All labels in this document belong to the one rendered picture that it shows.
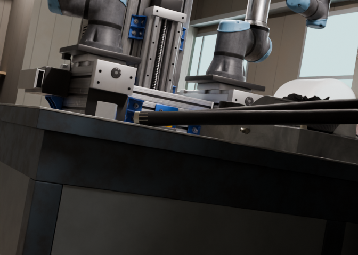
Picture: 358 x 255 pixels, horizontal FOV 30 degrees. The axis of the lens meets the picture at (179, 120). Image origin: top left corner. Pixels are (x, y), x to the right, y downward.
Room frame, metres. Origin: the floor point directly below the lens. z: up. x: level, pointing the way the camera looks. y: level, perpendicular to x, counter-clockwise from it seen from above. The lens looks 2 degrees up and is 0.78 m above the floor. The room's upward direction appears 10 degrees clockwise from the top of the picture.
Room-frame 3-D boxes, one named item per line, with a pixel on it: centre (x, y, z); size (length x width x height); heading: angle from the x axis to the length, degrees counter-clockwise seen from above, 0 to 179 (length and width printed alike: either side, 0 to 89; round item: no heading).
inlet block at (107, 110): (1.84, 0.20, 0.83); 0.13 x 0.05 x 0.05; 178
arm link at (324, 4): (2.40, -0.42, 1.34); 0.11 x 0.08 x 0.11; 141
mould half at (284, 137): (1.80, -0.29, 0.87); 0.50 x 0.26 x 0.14; 25
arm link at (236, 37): (2.48, -0.15, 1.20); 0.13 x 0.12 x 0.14; 141
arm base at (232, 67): (2.48, -0.14, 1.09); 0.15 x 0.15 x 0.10
